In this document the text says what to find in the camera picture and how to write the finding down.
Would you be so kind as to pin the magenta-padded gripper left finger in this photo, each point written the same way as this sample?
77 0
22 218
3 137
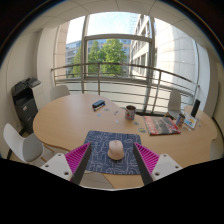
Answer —
78 158

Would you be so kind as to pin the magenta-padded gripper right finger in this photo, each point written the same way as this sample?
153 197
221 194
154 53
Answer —
148 159

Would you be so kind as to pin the beige computer mouse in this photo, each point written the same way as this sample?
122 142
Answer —
116 150

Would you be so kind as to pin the blue patterned mouse pad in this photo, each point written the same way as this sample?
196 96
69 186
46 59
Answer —
100 143

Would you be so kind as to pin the small sticker card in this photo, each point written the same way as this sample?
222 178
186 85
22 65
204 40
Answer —
136 123
142 130

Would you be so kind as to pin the red magazine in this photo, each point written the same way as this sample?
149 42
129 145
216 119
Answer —
161 125

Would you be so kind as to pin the white chair with wooden legs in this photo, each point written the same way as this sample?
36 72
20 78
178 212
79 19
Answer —
25 146

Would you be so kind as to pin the black and blue stapler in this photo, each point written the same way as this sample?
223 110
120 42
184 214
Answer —
98 105

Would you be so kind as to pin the black cylinder speaker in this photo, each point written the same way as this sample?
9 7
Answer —
195 107

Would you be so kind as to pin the black and white printer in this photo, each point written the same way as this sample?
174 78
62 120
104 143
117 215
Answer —
25 103

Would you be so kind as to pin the metal balcony railing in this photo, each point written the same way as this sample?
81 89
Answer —
116 64

